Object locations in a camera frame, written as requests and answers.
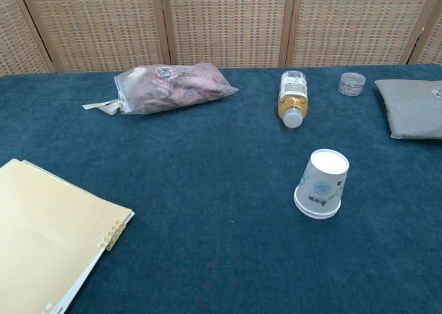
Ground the white paper cup with text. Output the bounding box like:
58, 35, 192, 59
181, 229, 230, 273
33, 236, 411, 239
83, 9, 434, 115
294, 148, 350, 220

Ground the blue felt table cover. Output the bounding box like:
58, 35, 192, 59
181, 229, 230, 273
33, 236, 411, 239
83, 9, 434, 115
0, 63, 442, 314

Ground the clear bag of pink items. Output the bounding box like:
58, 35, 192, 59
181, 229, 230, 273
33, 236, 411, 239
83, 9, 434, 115
81, 61, 240, 117

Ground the tea bottle with white cap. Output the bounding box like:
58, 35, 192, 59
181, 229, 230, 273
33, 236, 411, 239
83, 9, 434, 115
277, 70, 309, 129

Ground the woven wicker folding screen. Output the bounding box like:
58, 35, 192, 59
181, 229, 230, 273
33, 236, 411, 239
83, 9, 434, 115
0, 0, 442, 76

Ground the small clear plastic jar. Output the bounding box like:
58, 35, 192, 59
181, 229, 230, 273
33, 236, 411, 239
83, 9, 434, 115
338, 72, 365, 97

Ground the beige loose-leaf notebook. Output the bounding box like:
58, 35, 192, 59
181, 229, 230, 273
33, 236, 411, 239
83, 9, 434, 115
0, 158, 135, 314

